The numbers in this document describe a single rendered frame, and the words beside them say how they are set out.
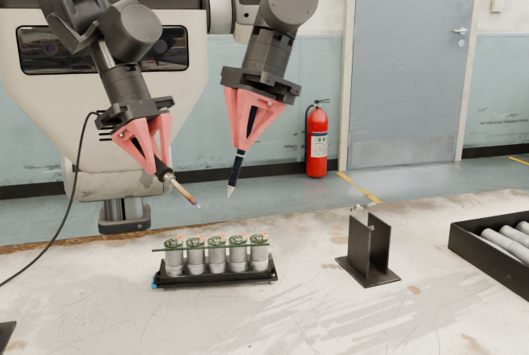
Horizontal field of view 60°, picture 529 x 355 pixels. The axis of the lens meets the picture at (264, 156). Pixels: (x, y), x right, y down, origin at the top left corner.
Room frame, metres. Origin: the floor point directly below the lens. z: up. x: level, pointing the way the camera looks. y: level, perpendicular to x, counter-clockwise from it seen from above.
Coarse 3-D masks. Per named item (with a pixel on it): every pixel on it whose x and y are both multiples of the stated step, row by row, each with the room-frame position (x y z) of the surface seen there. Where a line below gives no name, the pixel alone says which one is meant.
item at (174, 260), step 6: (180, 246) 0.54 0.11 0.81; (168, 252) 0.53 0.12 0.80; (174, 252) 0.53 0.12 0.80; (180, 252) 0.54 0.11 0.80; (168, 258) 0.53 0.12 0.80; (174, 258) 0.53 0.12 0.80; (180, 258) 0.54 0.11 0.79; (168, 264) 0.53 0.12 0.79; (174, 264) 0.53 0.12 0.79; (180, 264) 0.54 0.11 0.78; (168, 270) 0.53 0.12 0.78; (174, 270) 0.53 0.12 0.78; (180, 270) 0.54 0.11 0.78
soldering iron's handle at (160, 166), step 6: (114, 126) 0.69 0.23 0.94; (138, 144) 0.65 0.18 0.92; (144, 156) 0.63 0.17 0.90; (156, 156) 0.64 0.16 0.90; (156, 162) 0.62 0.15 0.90; (162, 162) 0.63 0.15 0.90; (156, 168) 0.62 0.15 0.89; (162, 168) 0.61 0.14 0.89; (168, 168) 0.62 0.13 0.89; (156, 174) 0.62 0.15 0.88; (162, 174) 0.61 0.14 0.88; (162, 180) 0.62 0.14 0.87
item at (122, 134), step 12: (132, 120) 0.61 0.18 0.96; (144, 120) 0.62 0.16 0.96; (120, 132) 0.63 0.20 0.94; (132, 132) 0.61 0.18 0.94; (144, 132) 0.61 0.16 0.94; (120, 144) 0.63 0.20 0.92; (132, 144) 0.64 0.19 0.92; (144, 144) 0.61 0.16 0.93; (132, 156) 0.63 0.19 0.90; (144, 168) 0.62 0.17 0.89
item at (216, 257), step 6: (216, 240) 0.55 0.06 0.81; (210, 252) 0.54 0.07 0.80; (216, 252) 0.54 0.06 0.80; (222, 252) 0.54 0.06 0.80; (210, 258) 0.54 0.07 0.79; (216, 258) 0.54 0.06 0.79; (222, 258) 0.54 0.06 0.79; (210, 264) 0.54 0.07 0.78; (216, 264) 0.54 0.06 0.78; (222, 264) 0.54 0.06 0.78; (210, 270) 0.54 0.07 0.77; (216, 270) 0.54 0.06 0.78; (222, 270) 0.54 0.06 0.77
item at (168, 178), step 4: (168, 172) 0.61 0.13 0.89; (164, 176) 0.61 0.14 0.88; (168, 176) 0.61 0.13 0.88; (172, 176) 0.61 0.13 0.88; (164, 180) 0.61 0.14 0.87; (168, 180) 0.61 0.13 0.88; (172, 180) 0.61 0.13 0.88; (172, 184) 0.60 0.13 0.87; (176, 184) 0.60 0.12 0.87; (176, 188) 0.60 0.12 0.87; (180, 188) 0.60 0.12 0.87; (180, 192) 0.59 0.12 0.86; (184, 192) 0.59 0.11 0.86; (184, 196) 0.59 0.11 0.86; (188, 196) 0.59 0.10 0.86; (188, 200) 0.58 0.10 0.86; (192, 200) 0.58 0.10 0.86; (196, 200) 0.58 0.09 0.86; (192, 204) 0.58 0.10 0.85
